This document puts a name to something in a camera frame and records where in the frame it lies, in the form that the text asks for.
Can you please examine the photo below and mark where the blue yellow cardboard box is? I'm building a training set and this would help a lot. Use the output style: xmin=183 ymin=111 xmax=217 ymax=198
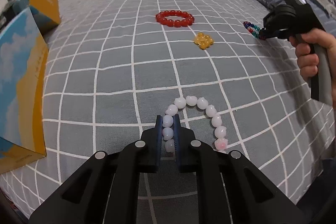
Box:
xmin=1 ymin=0 xmax=61 ymax=173

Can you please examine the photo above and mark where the teal suitcase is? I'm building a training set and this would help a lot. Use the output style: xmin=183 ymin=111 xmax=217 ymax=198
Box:
xmin=1 ymin=0 xmax=29 ymax=30

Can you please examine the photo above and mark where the multicolour bead bracelet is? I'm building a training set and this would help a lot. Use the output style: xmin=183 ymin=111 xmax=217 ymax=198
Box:
xmin=243 ymin=20 xmax=267 ymax=41

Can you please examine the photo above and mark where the pink bead bracelet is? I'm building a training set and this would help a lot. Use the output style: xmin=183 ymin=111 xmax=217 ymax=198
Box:
xmin=162 ymin=95 xmax=228 ymax=154

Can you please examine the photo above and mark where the person's right hand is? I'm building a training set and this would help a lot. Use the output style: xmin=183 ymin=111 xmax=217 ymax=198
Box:
xmin=289 ymin=28 xmax=335 ymax=85

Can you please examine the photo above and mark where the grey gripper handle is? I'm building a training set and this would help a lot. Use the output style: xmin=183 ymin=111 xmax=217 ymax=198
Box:
xmin=310 ymin=44 xmax=333 ymax=106

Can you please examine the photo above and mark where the grey checked bed sheet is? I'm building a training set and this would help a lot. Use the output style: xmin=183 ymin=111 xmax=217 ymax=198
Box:
xmin=1 ymin=0 xmax=334 ymax=217

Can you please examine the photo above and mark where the red bead bracelet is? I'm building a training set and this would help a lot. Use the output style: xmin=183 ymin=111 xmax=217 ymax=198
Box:
xmin=155 ymin=9 xmax=196 ymax=28

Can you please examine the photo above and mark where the yellow amber bead bracelet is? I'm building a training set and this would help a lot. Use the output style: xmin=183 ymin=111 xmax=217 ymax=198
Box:
xmin=193 ymin=32 xmax=215 ymax=50

